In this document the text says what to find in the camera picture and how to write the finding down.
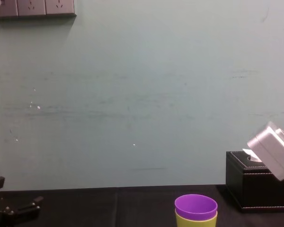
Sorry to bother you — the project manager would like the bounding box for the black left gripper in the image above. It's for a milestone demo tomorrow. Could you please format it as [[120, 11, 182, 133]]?
[[0, 176, 44, 227]]

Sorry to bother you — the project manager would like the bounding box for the black table cloth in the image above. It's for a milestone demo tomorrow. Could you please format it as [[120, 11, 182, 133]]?
[[0, 183, 284, 227]]

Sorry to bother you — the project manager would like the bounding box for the purple plastic cup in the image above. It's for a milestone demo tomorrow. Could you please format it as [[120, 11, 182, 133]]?
[[174, 194, 218, 222]]

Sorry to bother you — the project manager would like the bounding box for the yellow-green plastic cup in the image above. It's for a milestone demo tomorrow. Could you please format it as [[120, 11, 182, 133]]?
[[175, 208, 219, 227]]

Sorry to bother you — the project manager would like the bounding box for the black leather tissue box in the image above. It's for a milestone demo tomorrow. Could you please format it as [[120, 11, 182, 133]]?
[[225, 150, 284, 213]]

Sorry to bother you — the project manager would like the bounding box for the white tissue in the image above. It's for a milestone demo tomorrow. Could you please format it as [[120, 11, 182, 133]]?
[[242, 148, 262, 163]]

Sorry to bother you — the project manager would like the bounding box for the grey wall socket plate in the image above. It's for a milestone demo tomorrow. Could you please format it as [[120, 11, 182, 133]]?
[[44, 0, 76, 16], [17, 0, 47, 17]]

